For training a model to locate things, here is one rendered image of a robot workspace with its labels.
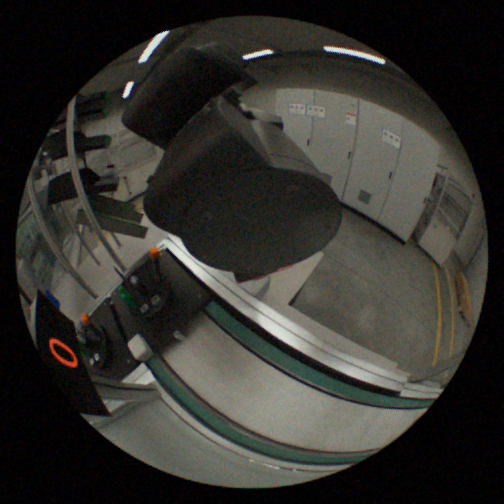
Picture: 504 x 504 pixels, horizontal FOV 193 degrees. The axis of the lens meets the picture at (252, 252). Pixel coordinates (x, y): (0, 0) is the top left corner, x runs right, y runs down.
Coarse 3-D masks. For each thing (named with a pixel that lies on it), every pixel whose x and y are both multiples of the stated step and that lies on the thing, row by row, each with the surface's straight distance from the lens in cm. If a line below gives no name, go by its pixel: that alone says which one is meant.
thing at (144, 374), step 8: (160, 248) 53; (144, 256) 54; (136, 264) 54; (128, 272) 54; (120, 280) 55; (112, 288) 56; (104, 296) 58; (96, 304) 60; (88, 312) 62; (80, 320) 66; (144, 368) 39; (128, 376) 43; (136, 376) 41; (144, 376) 40; (152, 376) 38
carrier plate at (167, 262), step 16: (160, 256) 49; (176, 272) 42; (176, 288) 39; (192, 288) 38; (176, 304) 37; (192, 304) 36; (128, 320) 43; (160, 320) 37; (176, 320) 35; (128, 336) 42; (144, 336) 39; (160, 336) 36
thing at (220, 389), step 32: (192, 320) 40; (224, 320) 35; (160, 352) 42; (192, 352) 38; (224, 352) 37; (256, 352) 36; (160, 384) 38; (192, 384) 38; (224, 384) 37; (256, 384) 36; (288, 384) 37; (320, 384) 36; (192, 416) 36; (224, 416) 40; (256, 416) 38; (288, 416) 39; (320, 416) 42; (352, 416) 48; (224, 448) 39; (256, 448) 39; (288, 448) 43; (320, 448) 48; (352, 448) 57
